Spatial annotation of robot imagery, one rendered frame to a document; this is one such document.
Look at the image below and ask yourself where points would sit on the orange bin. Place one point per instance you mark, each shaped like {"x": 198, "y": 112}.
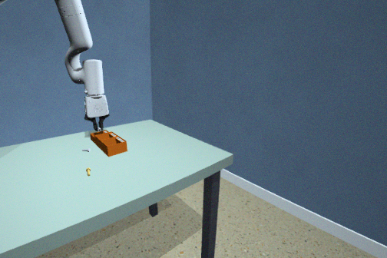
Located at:
{"x": 108, "y": 138}

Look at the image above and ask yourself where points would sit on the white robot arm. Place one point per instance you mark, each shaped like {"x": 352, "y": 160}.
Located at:
{"x": 76, "y": 27}

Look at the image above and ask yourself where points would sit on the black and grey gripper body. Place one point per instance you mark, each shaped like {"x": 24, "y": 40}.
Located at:
{"x": 96, "y": 106}

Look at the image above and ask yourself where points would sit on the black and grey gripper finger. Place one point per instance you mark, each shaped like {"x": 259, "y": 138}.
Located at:
{"x": 92, "y": 120}
{"x": 101, "y": 120}

